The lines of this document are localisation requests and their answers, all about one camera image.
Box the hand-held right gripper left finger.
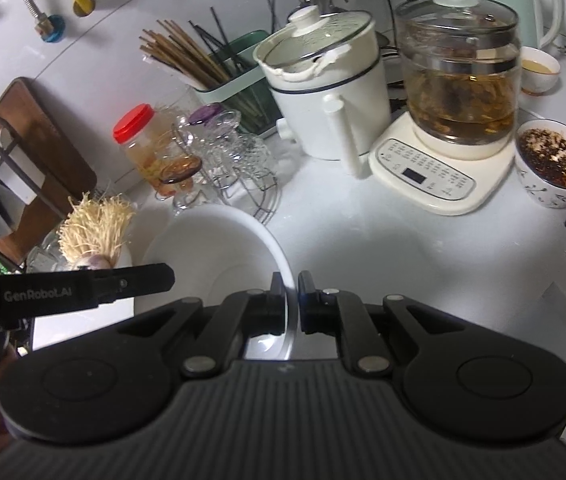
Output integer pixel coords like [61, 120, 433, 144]
[117, 272, 286, 377]

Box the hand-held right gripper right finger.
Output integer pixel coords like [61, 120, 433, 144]
[298, 270, 470, 377]

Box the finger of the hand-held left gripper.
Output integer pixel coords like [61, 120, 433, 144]
[91, 262, 176, 307]

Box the small white bowl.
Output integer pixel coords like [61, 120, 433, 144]
[140, 203, 298, 361]

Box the white ceramic bowl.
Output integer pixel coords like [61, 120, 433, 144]
[110, 239, 138, 274]

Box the peeled purple onion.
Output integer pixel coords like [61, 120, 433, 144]
[75, 252, 114, 272]

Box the enoki mushroom bunch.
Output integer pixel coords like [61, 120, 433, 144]
[57, 191, 136, 267]

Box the amber glass cup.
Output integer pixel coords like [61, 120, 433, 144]
[157, 156, 203, 185]

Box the white cleaver blade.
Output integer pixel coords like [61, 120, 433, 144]
[0, 149, 47, 206]

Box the red lidded plastic jar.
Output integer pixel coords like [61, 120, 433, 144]
[112, 103, 190, 199]

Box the black metal rack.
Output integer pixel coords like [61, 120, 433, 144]
[0, 114, 64, 242]

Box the clear cut glass cup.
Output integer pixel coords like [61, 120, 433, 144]
[202, 131, 272, 182]
[177, 110, 244, 153]

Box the wooden cutting board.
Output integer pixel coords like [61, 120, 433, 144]
[0, 76, 99, 267]

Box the cream kettle base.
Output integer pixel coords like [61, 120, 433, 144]
[368, 109, 517, 216]

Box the purple glass cup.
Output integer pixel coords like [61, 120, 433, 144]
[187, 102, 242, 129]

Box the white electric pot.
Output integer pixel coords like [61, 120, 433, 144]
[253, 10, 394, 181]

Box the green chopstick holder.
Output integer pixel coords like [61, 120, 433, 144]
[192, 29, 284, 139]

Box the bundle of wooden chopsticks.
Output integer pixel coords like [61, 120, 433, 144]
[138, 18, 224, 92]

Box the bundle of black chopsticks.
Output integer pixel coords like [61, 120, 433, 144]
[187, 6, 254, 77]

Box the glass pot lid white knob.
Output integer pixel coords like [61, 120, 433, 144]
[262, 4, 376, 82]

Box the blue pipe valve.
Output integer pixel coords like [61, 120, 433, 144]
[34, 14, 67, 42]

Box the glass tea kettle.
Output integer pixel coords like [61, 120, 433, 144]
[393, 0, 522, 144]

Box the printed bowl of chili flakes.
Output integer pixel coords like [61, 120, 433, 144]
[514, 118, 566, 210]

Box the small gold rimmed teacup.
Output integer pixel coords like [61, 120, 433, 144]
[519, 45, 562, 97]

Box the wire cup rack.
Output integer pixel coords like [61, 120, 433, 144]
[170, 124, 282, 225]

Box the black power cable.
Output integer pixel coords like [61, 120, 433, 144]
[377, 0, 406, 48]

